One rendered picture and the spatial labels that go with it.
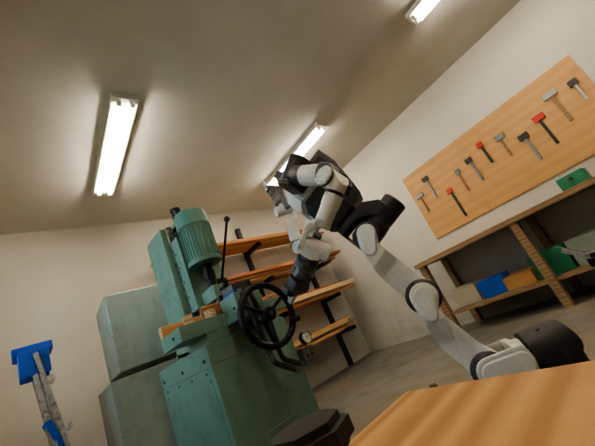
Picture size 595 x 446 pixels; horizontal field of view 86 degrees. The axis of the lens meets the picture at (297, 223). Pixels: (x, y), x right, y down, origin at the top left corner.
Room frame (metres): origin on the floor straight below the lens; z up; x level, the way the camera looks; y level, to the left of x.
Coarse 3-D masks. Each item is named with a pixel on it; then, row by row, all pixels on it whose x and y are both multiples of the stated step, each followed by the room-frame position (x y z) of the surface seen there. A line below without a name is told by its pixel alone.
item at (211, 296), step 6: (222, 282) 1.61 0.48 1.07; (210, 288) 1.58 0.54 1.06; (216, 288) 1.57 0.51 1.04; (222, 288) 1.60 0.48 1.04; (204, 294) 1.63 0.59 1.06; (210, 294) 1.59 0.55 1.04; (216, 294) 1.56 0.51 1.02; (204, 300) 1.64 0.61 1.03; (210, 300) 1.60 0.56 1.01; (216, 300) 1.61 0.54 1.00
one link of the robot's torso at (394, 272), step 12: (360, 228) 1.40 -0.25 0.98; (372, 228) 1.39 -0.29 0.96; (360, 240) 1.40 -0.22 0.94; (372, 240) 1.39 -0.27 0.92; (372, 252) 1.40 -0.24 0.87; (384, 252) 1.40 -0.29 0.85; (372, 264) 1.41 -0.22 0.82; (384, 264) 1.42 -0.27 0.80; (396, 264) 1.42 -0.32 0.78; (384, 276) 1.43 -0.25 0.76; (396, 276) 1.43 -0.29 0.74; (408, 276) 1.42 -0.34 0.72; (420, 276) 1.41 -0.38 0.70; (396, 288) 1.43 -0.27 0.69; (408, 288) 1.41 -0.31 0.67; (408, 300) 1.41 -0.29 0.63
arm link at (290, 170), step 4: (288, 160) 1.28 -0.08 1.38; (292, 160) 1.26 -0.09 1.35; (296, 160) 1.25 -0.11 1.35; (300, 160) 1.26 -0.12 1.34; (288, 164) 1.26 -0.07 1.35; (292, 164) 1.25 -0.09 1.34; (296, 164) 1.25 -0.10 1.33; (300, 164) 1.26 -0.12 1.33; (304, 164) 1.27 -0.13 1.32; (284, 168) 1.28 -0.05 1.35; (288, 168) 1.26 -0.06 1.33; (292, 168) 1.24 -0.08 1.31; (296, 168) 1.22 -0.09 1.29; (284, 172) 1.27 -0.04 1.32; (288, 172) 1.25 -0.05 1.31; (292, 172) 1.23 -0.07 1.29; (296, 172) 1.21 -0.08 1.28; (284, 176) 1.26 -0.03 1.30; (288, 176) 1.25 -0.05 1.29; (292, 176) 1.23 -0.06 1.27; (296, 176) 1.22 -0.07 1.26; (292, 180) 1.24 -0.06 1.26; (296, 180) 1.23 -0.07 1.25; (296, 184) 1.26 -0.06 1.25; (300, 184) 1.24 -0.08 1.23
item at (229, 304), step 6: (234, 294) 1.39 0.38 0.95; (258, 294) 1.48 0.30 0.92; (222, 300) 1.46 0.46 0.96; (228, 300) 1.42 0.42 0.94; (234, 300) 1.40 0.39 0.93; (258, 300) 1.47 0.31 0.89; (222, 306) 1.47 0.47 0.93; (228, 306) 1.43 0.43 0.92; (234, 306) 1.41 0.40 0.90; (252, 306) 1.44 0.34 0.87; (228, 312) 1.44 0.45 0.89; (234, 312) 1.42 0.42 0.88
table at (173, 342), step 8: (264, 304) 1.49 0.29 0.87; (272, 304) 1.65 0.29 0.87; (280, 304) 1.68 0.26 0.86; (256, 312) 1.45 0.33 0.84; (200, 320) 1.35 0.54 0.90; (208, 320) 1.38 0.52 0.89; (216, 320) 1.40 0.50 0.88; (224, 320) 1.43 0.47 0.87; (232, 320) 1.40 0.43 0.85; (176, 328) 1.29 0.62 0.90; (184, 328) 1.30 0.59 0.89; (192, 328) 1.32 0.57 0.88; (200, 328) 1.34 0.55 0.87; (208, 328) 1.37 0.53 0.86; (216, 328) 1.40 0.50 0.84; (168, 336) 1.35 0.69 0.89; (176, 336) 1.30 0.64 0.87; (184, 336) 1.29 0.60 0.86; (192, 336) 1.31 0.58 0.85; (200, 336) 1.38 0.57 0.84; (168, 344) 1.37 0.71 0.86; (176, 344) 1.32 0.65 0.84; (184, 344) 1.40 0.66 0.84
